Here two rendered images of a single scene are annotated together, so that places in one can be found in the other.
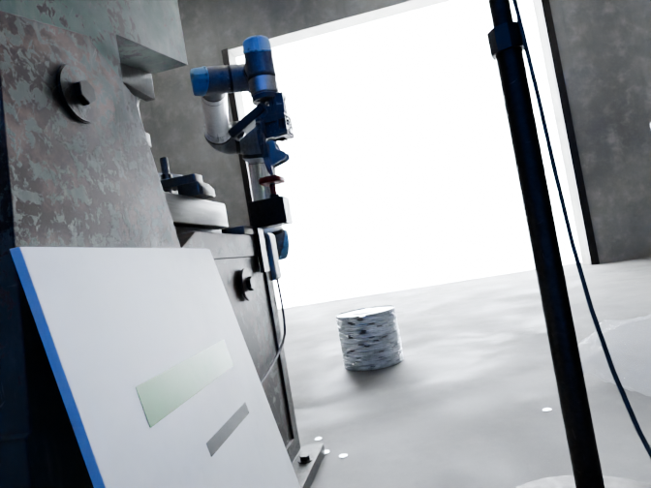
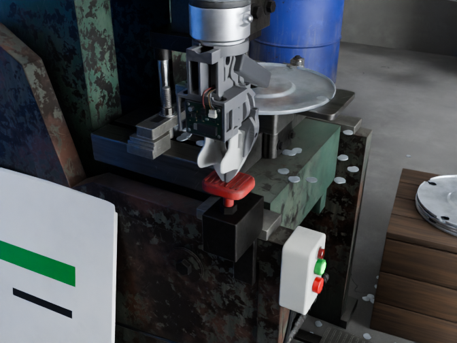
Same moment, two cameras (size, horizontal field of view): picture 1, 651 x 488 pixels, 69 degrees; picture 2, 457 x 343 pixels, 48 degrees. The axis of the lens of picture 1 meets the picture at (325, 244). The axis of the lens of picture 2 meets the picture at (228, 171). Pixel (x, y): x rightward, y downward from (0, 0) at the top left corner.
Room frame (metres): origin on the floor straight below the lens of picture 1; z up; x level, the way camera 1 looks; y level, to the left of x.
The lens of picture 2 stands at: (1.45, -0.51, 1.14)
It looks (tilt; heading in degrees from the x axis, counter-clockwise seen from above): 29 degrees down; 108
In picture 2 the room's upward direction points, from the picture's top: straight up
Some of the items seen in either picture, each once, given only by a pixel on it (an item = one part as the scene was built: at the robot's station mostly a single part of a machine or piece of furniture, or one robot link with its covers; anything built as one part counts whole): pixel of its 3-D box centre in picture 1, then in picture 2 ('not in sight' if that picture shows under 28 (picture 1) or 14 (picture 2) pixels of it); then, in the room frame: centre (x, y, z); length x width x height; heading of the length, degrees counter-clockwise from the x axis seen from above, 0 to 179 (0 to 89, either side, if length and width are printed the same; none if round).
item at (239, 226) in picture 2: (273, 232); (233, 248); (1.24, 0.13, 0.62); 0.10 x 0.06 x 0.20; 79
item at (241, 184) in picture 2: (273, 192); (228, 200); (1.24, 0.11, 0.72); 0.07 x 0.06 x 0.08; 169
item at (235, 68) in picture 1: (251, 76); not in sight; (1.33, 0.13, 1.07); 0.11 x 0.11 x 0.08; 12
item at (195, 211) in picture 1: (108, 229); (211, 122); (1.08, 0.48, 0.68); 0.45 x 0.30 x 0.06; 79
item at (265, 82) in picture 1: (264, 89); (222, 22); (1.24, 0.09, 0.99); 0.08 x 0.08 x 0.05
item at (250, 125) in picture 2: not in sight; (241, 126); (1.26, 0.10, 0.85); 0.05 x 0.02 x 0.09; 169
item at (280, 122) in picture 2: not in sight; (283, 120); (1.25, 0.44, 0.72); 0.25 x 0.14 x 0.14; 169
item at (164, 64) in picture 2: not in sight; (163, 72); (1.00, 0.41, 0.81); 0.02 x 0.02 x 0.14
